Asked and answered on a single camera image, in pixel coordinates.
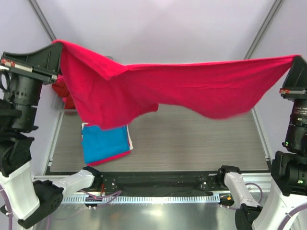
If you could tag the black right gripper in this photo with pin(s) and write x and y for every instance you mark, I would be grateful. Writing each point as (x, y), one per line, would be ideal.
(295, 83)

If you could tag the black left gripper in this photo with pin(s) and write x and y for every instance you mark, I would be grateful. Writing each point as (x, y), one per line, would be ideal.
(43, 62)

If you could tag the crimson pink t-shirt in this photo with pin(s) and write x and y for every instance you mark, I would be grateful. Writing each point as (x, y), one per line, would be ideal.
(109, 95)

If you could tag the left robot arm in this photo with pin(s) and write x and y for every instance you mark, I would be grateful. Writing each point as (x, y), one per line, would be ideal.
(21, 79)

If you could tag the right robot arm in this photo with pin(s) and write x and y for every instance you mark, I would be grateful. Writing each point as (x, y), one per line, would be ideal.
(288, 192)

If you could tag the pink t-shirt in bin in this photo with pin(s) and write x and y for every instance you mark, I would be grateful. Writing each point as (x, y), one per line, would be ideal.
(60, 78)

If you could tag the dark red t-shirt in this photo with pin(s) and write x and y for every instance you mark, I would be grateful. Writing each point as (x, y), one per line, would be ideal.
(60, 88)

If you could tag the grey plastic bin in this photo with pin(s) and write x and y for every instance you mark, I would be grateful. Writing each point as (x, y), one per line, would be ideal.
(58, 106)

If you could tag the folded blue t-shirt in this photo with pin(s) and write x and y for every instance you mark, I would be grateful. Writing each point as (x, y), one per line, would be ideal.
(105, 143)

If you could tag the folded pink t-shirt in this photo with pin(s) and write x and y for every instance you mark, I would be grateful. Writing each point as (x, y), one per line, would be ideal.
(110, 159)

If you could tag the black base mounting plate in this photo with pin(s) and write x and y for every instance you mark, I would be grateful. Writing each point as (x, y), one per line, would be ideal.
(199, 180)

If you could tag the left aluminium frame post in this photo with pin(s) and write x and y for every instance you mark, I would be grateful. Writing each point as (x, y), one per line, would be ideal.
(42, 19)

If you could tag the aluminium frame post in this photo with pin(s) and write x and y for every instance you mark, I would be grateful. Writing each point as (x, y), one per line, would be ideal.
(264, 27)
(42, 19)

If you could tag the right aluminium frame post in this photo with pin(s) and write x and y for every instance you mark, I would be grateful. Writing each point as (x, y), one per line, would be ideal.
(264, 27)

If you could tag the slotted white cable duct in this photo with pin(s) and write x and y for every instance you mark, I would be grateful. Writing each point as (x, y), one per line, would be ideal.
(83, 199)

